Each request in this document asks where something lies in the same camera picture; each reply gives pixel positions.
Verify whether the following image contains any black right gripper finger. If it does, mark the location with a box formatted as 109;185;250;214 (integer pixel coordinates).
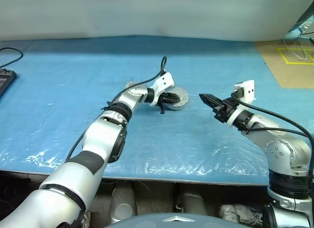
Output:
203;100;221;113
199;93;222;105

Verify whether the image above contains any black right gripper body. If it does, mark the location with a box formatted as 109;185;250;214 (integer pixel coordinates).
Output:
212;97;240;123

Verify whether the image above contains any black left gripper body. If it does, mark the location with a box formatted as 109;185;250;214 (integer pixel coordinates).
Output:
157;91;173;115

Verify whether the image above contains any round silver metal disc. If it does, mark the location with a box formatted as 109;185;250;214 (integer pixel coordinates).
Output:
163;87;189;112

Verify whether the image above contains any brown cardboard sheet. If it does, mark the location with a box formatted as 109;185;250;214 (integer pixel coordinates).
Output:
254;40;314;89

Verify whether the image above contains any yellow tape outline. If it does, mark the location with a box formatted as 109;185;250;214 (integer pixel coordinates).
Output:
277;47;314;65

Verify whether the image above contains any blue plastic table cover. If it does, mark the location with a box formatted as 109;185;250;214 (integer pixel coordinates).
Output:
0;35;314;183

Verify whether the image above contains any grey rounded robot leg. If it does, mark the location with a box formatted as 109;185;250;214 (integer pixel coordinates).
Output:
180;192;209;215
109;186;137;224

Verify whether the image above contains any white shoe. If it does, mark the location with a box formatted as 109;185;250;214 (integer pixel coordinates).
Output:
219;204;237;220
234;204;264;225

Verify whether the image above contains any grey stand with foil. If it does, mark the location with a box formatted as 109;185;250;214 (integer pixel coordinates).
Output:
288;1;314;39

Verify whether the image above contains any grey robot torso silver emblem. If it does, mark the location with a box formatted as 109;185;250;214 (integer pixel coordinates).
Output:
103;212;229;228

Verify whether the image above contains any black keyboard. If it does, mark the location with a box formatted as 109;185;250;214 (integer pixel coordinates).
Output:
0;68;18;101

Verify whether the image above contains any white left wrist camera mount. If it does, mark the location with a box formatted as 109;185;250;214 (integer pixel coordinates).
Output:
150;72;175;106

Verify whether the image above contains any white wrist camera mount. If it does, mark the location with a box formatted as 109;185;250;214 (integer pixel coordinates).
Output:
227;80;256;127
150;72;175;106

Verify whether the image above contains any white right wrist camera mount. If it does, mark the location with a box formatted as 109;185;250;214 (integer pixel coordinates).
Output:
227;80;256;127

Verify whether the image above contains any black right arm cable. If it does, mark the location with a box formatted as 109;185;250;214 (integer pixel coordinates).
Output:
235;99;314;177

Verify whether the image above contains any thin white cable loop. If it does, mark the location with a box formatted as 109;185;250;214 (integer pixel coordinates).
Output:
283;32;307;59

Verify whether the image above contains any black cable beside keyboard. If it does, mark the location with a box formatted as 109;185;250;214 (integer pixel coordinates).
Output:
0;48;23;69

